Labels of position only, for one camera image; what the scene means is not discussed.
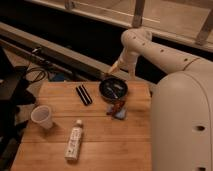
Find metal rail beam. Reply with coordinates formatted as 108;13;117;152
0;21;158;96

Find translucent plastic cup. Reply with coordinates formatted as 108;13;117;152
31;105;53;129

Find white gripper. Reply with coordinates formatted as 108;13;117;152
107;48;137;80

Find black round bowl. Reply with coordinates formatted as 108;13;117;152
99;77;128;103

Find white labelled plastic bottle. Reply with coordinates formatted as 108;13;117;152
65;120;83;161

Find red and blue toy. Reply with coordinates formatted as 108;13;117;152
106;101;126;120

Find black cables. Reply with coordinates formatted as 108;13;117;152
25;46;56;83

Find black equipment on left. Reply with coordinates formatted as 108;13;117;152
0;46;35;171

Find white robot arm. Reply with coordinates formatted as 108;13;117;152
109;28;213;171

